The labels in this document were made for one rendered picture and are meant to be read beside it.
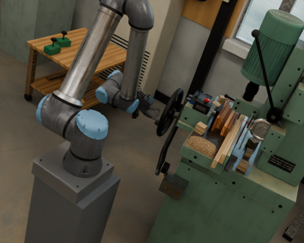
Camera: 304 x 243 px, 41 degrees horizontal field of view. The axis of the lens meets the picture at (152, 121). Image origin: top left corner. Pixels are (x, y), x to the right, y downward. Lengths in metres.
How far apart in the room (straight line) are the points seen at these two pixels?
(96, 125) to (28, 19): 2.16
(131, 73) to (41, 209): 0.80
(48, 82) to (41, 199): 1.53
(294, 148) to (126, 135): 1.67
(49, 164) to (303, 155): 1.18
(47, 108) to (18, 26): 2.11
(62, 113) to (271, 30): 0.98
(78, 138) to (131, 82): 0.43
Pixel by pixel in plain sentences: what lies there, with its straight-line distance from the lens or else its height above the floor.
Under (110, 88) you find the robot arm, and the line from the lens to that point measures 2.18.
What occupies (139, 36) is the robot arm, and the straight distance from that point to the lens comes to 1.87.
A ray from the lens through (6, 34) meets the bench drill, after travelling 4.07.
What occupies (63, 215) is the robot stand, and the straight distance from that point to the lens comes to 2.00.
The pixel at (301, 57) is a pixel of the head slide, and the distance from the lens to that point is 1.86.
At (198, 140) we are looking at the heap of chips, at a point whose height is 0.93.
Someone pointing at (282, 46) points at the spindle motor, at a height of 1.40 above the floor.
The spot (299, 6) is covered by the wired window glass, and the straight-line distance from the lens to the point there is 3.33.
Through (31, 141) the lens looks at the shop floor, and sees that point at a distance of 3.05.
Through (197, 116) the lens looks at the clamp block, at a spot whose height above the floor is 0.93.
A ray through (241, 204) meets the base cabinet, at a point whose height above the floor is 0.64.
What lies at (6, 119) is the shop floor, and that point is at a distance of 3.23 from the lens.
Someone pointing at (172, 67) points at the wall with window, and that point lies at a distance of 3.74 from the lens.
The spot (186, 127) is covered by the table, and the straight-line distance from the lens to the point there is 2.03.
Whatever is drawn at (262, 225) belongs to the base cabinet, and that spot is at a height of 0.58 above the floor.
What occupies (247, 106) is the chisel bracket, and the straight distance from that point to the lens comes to 2.02.
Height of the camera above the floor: 1.93
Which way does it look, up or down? 33 degrees down
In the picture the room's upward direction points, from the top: 19 degrees clockwise
